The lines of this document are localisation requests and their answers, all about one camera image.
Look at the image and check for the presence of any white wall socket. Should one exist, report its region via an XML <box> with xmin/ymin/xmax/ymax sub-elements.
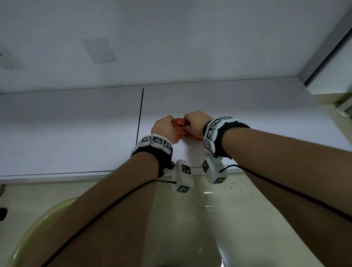
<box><xmin>0</xmin><ymin>49</ymin><xmax>18</xmax><ymax>70</ymax></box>

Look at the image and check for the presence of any red cleaning cloth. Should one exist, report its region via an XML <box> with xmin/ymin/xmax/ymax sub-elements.
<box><xmin>172</xmin><ymin>117</ymin><xmax>204</xmax><ymax>142</ymax></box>

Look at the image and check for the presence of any white metal storage rack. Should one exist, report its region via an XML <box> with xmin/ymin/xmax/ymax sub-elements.
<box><xmin>337</xmin><ymin>96</ymin><xmax>352</xmax><ymax>117</ymax></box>

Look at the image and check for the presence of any black wristband with markers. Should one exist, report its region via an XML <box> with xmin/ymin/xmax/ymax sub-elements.
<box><xmin>203</xmin><ymin>115</ymin><xmax>250</xmax><ymax>160</ymax></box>
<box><xmin>131</xmin><ymin>135</ymin><xmax>174</xmax><ymax>179</ymax></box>

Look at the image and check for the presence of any black right wristband with markers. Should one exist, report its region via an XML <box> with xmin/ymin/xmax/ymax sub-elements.
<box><xmin>203</xmin><ymin>115</ymin><xmax>250</xmax><ymax>160</ymax></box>

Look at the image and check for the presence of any white metal shelf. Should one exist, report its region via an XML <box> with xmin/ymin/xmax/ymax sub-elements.
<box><xmin>0</xmin><ymin>8</ymin><xmax>352</xmax><ymax>184</ymax></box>

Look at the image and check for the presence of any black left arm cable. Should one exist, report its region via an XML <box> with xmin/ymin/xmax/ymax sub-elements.
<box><xmin>41</xmin><ymin>179</ymin><xmax>176</xmax><ymax>267</ymax></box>

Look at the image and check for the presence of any blank white wall plate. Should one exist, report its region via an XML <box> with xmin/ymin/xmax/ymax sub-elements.
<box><xmin>82</xmin><ymin>38</ymin><xmax>116</xmax><ymax>64</ymax></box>

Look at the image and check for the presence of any person's right hand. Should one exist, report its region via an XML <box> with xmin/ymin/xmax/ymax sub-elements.
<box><xmin>183</xmin><ymin>110</ymin><xmax>213</xmax><ymax>139</ymax></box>

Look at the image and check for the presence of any person's left hand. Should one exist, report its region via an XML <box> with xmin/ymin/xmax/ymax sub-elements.
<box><xmin>150</xmin><ymin>115</ymin><xmax>179</xmax><ymax>143</ymax></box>

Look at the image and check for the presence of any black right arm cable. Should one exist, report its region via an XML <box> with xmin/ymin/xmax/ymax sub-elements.
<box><xmin>220</xmin><ymin>164</ymin><xmax>352</xmax><ymax>223</ymax></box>

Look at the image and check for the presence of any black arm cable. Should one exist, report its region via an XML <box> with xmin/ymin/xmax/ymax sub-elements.
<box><xmin>220</xmin><ymin>164</ymin><xmax>352</xmax><ymax>223</ymax></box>
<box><xmin>41</xmin><ymin>179</ymin><xmax>176</xmax><ymax>267</ymax></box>

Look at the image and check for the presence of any person's right forearm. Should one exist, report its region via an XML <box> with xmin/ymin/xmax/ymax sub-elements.
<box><xmin>222</xmin><ymin>127</ymin><xmax>352</xmax><ymax>267</ymax></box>

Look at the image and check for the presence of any yellow plastic basin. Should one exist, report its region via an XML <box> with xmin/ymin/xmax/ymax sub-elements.
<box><xmin>5</xmin><ymin>197</ymin><xmax>77</xmax><ymax>267</ymax></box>

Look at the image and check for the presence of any black left wristband with markers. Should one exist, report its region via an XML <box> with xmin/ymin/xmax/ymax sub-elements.
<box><xmin>131</xmin><ymin>135</ymin><xmax>174</xmax><ymax>179</ymax></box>

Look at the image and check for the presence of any person's left forearm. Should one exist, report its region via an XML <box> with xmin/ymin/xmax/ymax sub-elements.
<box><xmin>16</xmin><ymin>151</ymin><xmax>160</xmax><ymax>267</ymax></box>

